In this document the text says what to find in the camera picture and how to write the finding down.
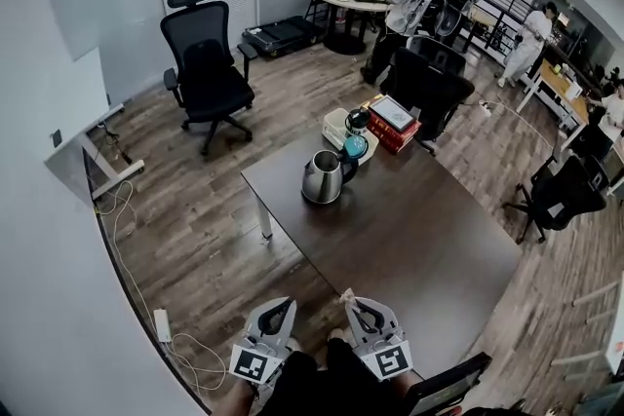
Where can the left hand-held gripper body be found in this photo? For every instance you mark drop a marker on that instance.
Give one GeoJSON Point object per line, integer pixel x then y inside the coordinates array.
{"type": "Point", "coordinates": [257, 364]}

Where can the round white table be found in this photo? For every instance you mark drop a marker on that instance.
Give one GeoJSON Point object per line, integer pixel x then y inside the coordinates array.
{"type": "Point", "coordinates": [348, 7]}

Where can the black mesh office chair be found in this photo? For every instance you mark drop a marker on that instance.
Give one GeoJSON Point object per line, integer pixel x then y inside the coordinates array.
{"type": "Point", "coordinates": [429, 87]}

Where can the wooden desk with white legs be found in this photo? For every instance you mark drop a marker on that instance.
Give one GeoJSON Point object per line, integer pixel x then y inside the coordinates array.
{"type": "Point", "coordinates": [560, 92]}

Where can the black office chair with headrest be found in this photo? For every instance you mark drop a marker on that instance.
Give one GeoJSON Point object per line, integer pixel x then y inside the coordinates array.
{"type": "Point", "coordinates": [209, 78]}

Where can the person's black trousers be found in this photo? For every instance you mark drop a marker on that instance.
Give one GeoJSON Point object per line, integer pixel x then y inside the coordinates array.
{"type": "Point", "coordinates": [312, 385]}

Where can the teal round lid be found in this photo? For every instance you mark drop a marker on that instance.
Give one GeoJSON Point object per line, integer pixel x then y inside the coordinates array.
{"type": "Point", "coordinates": [356, 146]}

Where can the white metal rack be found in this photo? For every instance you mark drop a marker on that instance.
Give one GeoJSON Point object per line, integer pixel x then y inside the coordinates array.
{"type": "Point", "coordinates": [592, 331]}

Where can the black flat case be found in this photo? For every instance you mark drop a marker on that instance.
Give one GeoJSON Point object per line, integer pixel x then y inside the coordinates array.
{"type": "Point", "coordinates": [283, 34]}

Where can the beige tea bag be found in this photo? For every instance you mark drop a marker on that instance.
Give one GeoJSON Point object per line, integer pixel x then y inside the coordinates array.
{"type": "Point", "coordinates": [348, 297]}

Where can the white plastic tray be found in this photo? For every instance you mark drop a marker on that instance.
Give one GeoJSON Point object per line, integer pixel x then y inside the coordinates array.
{"type": "Point", "coordinates": [335, 126]}

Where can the white framed picture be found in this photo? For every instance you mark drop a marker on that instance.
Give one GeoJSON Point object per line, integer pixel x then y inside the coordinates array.
{"type": "Point", "coordinates": [392, 113]}

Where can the person's shoe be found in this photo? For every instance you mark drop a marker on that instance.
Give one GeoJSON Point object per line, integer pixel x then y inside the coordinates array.
{"type": "Point", "coordinates": [336, 334]}

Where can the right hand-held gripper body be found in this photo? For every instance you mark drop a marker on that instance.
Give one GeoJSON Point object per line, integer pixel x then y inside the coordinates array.
{"type": "Point", "coordinates": [387, 358]}

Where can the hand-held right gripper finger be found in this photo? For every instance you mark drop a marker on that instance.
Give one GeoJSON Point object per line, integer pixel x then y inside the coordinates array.
{"type": "Point", "coordinates": [385, 314]}
{"type": "Point", "coordinates": [357, 329]}

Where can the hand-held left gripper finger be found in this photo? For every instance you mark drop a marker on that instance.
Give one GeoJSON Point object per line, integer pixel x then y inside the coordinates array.
{"type": "Point", "coordinates": [252, 320]}
{"type": "Point", "coordinates": [289, 326]}

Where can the person's left forearm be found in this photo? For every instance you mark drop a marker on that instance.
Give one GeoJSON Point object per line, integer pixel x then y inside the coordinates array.
{"type": "Point", "coordinates": [240, 397]}

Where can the black metal railing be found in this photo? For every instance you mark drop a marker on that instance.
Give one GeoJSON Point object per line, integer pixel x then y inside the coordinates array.
{"type": "Point", "coordinates": [502, 0]}

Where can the stainless steel kettle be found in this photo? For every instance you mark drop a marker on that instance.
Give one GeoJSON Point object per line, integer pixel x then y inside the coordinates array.
{"type": "Point", "coordinates": [322, 180]}

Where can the white desk with wheels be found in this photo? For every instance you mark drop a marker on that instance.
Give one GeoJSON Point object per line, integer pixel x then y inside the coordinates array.
{"type": "Point", "coordinates": [73, 151]}

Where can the grey mesh chair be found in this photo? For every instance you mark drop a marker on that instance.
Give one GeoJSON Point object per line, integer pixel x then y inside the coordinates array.
{"type": "Point", "coordinates": [446, 17]}

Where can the small white power strip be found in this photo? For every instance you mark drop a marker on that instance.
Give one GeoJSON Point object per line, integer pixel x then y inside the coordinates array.
{"type": "Point", "coordinates": [485, 107]}

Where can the person's right forearm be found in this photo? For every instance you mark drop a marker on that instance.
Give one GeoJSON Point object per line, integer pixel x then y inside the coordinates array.
{"type": "Point", "coordinates": [407, 382]}

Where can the stack of red books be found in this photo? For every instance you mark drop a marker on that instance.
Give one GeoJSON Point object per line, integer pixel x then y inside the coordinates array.
{"type": "Point", "coordinates": [395, 136]}

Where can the black swivel chair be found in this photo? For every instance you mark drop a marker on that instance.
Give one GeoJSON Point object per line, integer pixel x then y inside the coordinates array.
{"type": "Point", "coordinates": [560, 200]}

